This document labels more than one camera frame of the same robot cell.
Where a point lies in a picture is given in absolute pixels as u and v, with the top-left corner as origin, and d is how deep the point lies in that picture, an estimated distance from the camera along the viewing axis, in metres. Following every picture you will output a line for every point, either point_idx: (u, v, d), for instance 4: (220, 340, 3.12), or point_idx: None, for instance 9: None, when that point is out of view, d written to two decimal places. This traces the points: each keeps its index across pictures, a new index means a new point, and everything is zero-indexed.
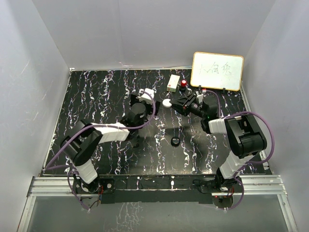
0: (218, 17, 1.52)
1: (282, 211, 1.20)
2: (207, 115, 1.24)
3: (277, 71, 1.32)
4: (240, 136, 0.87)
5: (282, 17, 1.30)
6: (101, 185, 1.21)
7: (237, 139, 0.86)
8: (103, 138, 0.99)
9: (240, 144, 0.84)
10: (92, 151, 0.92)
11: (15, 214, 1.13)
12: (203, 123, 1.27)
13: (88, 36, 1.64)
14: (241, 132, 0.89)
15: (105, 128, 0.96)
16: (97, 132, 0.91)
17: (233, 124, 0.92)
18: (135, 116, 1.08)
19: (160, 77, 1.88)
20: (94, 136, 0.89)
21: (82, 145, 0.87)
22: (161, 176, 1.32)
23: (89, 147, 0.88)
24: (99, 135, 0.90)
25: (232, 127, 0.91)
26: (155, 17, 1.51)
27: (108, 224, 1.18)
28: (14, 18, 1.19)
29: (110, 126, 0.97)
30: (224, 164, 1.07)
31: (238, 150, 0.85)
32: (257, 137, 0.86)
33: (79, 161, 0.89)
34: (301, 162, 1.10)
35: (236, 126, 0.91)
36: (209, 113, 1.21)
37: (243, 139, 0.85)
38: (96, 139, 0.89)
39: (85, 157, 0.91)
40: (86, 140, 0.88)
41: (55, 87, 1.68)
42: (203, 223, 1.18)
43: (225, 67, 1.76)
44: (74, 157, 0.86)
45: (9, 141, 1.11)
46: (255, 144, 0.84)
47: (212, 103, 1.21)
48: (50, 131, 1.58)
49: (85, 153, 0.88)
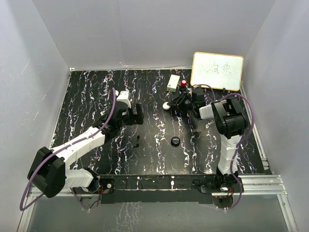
0: (218, 17, 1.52)
1: (282, 211, 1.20)
2: (197, 104, 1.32)
3: (277, 71, 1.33)
4: (224, 116, 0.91)
5: (282, 17, 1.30)
6: (101, 186, 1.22)
7: (221, 119, 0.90)
8: (74, 159, 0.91)
9: (225, 123, 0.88)
10: (63, 178, 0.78)
11: (14, 214, 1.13)
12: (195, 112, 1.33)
13: (88, 36, 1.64)
14: (225, 113, 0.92)
15: (69, 148, 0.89)
16: (59, 161, 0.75)
17: (218, 107, 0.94)
18: (117, 112, 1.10)
19: (160, 77, 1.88)
20: (54, 166, 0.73)
21: (47, 178, 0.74)
22: (161, 176, 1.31)
23: (55, 179, 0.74)
24: (62, 164, 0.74)
25: (217, 109, 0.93)
26: (155, 16, 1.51)
27: (108, 224, 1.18)
28: (14, 18, 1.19)
29: (75, 142, 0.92)
30: (220, 158, 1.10)
31: (222, 130, 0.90)
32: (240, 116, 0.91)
33: (52, 192, 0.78)
34: (300, 161, 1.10)
35: (221, 109, 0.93)
36: (196, 100, 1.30)
37: (226, 120, 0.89)
38: (58, 170, 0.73)
39: (57, 186, 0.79)
40: (49, 173, 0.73)
41: (55, 87, 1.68)
42: (203, 223, 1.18)
43: (225, 67, 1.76)
44: (43, 191, 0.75)
45: (9, 141, 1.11)
46: (237, 124, 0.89)
47: (199, 92, 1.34)
48: (50, 132, 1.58)
49: (53, 185, 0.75)
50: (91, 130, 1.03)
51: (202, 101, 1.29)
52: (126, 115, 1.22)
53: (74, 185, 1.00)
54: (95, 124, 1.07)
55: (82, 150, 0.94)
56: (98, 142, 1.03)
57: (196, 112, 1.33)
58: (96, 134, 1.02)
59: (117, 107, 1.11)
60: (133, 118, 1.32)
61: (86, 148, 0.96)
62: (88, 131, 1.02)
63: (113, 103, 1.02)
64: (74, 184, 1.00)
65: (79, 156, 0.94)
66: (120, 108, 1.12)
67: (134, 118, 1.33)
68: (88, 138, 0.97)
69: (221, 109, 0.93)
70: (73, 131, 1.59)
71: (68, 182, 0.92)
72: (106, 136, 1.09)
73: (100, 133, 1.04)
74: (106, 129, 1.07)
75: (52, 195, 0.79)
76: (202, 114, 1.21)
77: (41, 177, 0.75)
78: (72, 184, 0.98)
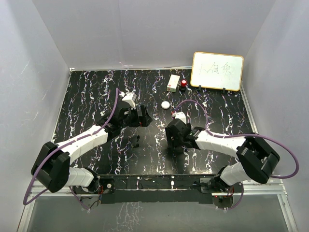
0: (217, 18, 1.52)
1: (282, 212, 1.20)
2: (181, 134, 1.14)
3: (277, 72, 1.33)
4: (260, 166, 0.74)
5: (282, 17, 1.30)
6: (101, 186, 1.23)
7: (261, 172, 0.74)
8: (77, 155, 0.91)
9: (266, 176, 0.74)
10: (67, 172, 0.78)
11: (15, 214, 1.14)
12: (187, 142, 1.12)
13: (88, 36, 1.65)
14: (259, 160, 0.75)
15: (74, 143, 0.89)
16: (64, 155, 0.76)
17: (251, 156, 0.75)
18: (119, 112, 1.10)
19: (160, 77, 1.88)
20: (60, 160, 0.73)
21: (52, 173, 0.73)
22: (161, 176, 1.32)
23: (59, 173, 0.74)
24: (67, 158, 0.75)
25: (251, 161, 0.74)
26: (155, 17, 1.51)
27: (108, 224, 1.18)
28: (15, 19, 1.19)
29: (79, 138, 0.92)
30: (227, 174, 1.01)
31: (262, 179, 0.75)
32: (270, 155, 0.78)
33: (57, 186, 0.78)
34: (300, 163, 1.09)
35: (253, 156, 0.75)
36: (179, 130, 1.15)
37: (264, 169, 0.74)
38: (63, 164, 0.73)
39: (61, 181, 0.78)
40: (53, 167, 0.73)
41: (55, 87, 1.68)
42: (202, 223, 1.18)
43: (225, 67, 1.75)
44: (48, 185, 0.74)
45: (9, 141, 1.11)
46: (272, 165, 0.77)
47: (175, 121, 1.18)
48: (50, 132, 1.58)
49: (58, 180, 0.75)
50: (94, 128, 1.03)
51: (184, 127, 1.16)
52: (128, 115, 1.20)
53: (75, 184, 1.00)
54: (97, 123, 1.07)
55: (86, 147, 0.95)
56: (101, 140, 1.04)
57: (188, 141, 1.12)
58: (100, 131, 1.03)
59: (119, 106, 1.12)
60: (138, 120, 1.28)
61: (89, 144, 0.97)
62: (91, 128, 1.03)
63: (111, 112, 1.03)
64: (76, 182, 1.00)
65: (82, 152, 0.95)
66: (122, 107, 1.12)
67: (139, 120, 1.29)
68: (92, 135, 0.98)
69: (254, 158, 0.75)
70: (73, 131, 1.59)
71: (69, 181, 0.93)
72: (108, 134, 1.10)
73: (104, 130, 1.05)
74: (108, 127, 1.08)
75: (55, 190, 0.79)
76: (201, 146, 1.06)
77: (45, 173, 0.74)
78: (74, 183, 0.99)
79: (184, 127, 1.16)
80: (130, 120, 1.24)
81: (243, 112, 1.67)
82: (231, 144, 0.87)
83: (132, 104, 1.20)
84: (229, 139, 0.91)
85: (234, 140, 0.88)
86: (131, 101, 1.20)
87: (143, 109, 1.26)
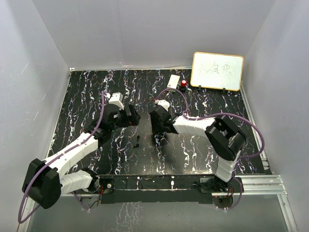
0: (218, 18, 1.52)
1: (282, 212, 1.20)
2: (161, 120, 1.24)
3: (277, 71, 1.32)
4: (226, 143, 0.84)
5: (282, 17, 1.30)
6: (101, 186, 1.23)
7: (227, 148, 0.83)
8: (68, 167, 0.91)
9: (232, 152, 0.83)
10: (57, 187, 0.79)
11: (14, 215, 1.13)
12: (167, 127, 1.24)
13: (88, 36, 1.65)
14: (225, 138, 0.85)
15: (62, 157, 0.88)
16: (53, 172, 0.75)
17: (217, 134, 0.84)
18: (108, 116, 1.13)
19: (160, 77, 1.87)
20: (48, 177, 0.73)
21: (42, 190, 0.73)
22: (161, 176, 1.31)
23: (49, 190, 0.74)
24: (55, 174, 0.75)
25: (218, 138, 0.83)
26: (155, 16, 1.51)
27: (108, 224, 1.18)
28: (15, 20, 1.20)
29: (67, 151, 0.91)
30: (220, 169, 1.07)
31: (230, 156, 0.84)
32: (237, 135, 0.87)
33: (49, 201, 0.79)
34: (301, 162, 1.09)
35: (219, 134, 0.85)
36: (160, 115, 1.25)
37: (230, 146, 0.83)
38: (52, 181, 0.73)
39: (52, 195, 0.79)
40: (43, 185, 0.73)
41: (55, 87, 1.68)
42: (202, 223, 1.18)
43: (225, 67, 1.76)
44: (39, 202, 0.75)
45: (9, 141, 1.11)
46: (239, 143, 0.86)
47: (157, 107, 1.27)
48: (50, 131, 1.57)
49: (49, 196, 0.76)
50: (84, 136, 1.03)
51: (165, 113, 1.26)
52: (118, 117, 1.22)
53: (73, 189, 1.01)
54: (86, 129, 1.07)
55: (76, 158, 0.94)
56: (91, 147, 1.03)
57: (167, 127, 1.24)
58: (89, 139, 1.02)
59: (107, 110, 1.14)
60: (128, 120, 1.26)
61: (79, 154, 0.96)
62: (80, 137, 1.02)
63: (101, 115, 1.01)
64: (73, 188, 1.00)
65: (72, 164, 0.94)
66: (110, 111, 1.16)
67: (129, 119, 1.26)
68: (80, 145, 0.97)
69: (221, 136, 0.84)
70: (73, 131, 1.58)
71: (66, 189, 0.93)
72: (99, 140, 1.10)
73: (93, 138, 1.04)
74: (98, 133, 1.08)
75: (48, 206, 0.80)
76: (177, 128, 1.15)
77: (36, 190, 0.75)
78: (71, 190, 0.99)
79: (164, 113, 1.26)
80: (120, 121, 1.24)
81: (243, 112, 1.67)
82: (202, 124, 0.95)
83: (120, 105, 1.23)
84: (202, 121, 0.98)
85: (205, 121, 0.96)
86: (119, 102, 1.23)
87: (132, 108, 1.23)
